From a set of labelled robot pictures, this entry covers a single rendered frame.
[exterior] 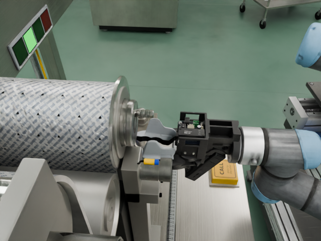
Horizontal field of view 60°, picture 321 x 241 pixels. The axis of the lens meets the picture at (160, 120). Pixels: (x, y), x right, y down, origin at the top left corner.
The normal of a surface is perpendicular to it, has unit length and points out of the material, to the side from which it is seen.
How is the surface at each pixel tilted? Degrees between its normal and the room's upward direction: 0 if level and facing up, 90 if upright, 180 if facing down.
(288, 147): 39
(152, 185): 0
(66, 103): 23
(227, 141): 90
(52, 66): 90
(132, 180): 90
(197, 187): 0
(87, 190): 3
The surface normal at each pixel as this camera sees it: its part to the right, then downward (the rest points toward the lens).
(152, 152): 0.03, 0.70
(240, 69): 0.00, -0.71
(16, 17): 1.00, 0.05
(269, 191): -0.55, 0.59
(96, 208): -0.03, -0.39
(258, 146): -0.04, -0.13
